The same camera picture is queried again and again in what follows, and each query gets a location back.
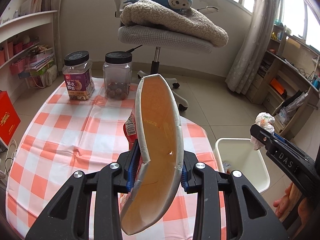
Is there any wooden shelf unit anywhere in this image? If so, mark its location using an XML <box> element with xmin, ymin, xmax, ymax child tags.
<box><xmin>246</xmin><ymin>24</ymin><xmax>319</xmax><ymax>139</ymax></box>

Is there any cashew jar purple label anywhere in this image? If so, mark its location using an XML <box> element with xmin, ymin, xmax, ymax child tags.
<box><xmin>62</xmin><ymin>50</ymin><xmax>95</xmax><ymax>101</ymax></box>

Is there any beige curtain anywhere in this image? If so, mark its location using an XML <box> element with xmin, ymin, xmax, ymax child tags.
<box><xmin>41</xmin><ymin>0</ymin><xmax>63</xmax><ymax>73</ymax></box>
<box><xmin>225</xmin><ymin>0</ymin><xmax>280</xmax><ymax>94</ymax></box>

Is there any clear jar with nuts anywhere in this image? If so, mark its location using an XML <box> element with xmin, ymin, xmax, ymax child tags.
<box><xmin>103</xmin><ymin>51</ymin><xmax>132</xmax><ymax>100</ymax></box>

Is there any red instant noodle bowl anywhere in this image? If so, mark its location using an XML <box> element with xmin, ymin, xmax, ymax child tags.
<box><xmin>120</xmin><ymin>74</ymin><xmax>184</xmax><ymax>235</ymax></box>

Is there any white tissue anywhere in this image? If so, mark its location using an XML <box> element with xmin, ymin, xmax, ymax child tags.
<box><xmin>253</xmin><ymin>112</ymin><xmax>276</xmax><ymax>151</ymax></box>

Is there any beige right curtain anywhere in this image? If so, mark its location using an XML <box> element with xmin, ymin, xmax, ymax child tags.
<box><xmin>225</xmin><ymin>0</ymin><xmax>280</xmax><ymax>94</ymax></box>

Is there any right hand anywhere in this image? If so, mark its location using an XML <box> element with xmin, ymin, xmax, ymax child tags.
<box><xmin>273</xmin><ymin>182</ymin><xmax>314</xmax><ymax>225</ymax></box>

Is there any beige fleece blanket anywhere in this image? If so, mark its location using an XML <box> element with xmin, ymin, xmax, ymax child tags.
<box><xmin>120</xmin><ymin>0</ymin><xmax>228</xmax><ymax>48</ymax></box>

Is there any white curved bookshelf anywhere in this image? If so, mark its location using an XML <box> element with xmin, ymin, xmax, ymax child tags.
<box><xmin>1</xmin><ymin>0</ymin><xmax>56</xmax><ymax>103</ymax></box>

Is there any grey office chair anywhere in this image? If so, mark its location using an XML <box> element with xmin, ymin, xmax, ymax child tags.
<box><xmin>111</xmin><ymin>0</ymin><xmax>220</xmax><ymax>111</ymax></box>

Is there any white trash bin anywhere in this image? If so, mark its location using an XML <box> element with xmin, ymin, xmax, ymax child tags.
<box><xmin>213</xmin><ymin>138</ymin><xmax>270</xmax><ymax>193</ymax></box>

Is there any beige left curtain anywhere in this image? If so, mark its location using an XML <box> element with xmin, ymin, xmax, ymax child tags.
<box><xmin>41</xmin><ymin>0</ymin><xmax>63</xmax><ymax>73</ymax></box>

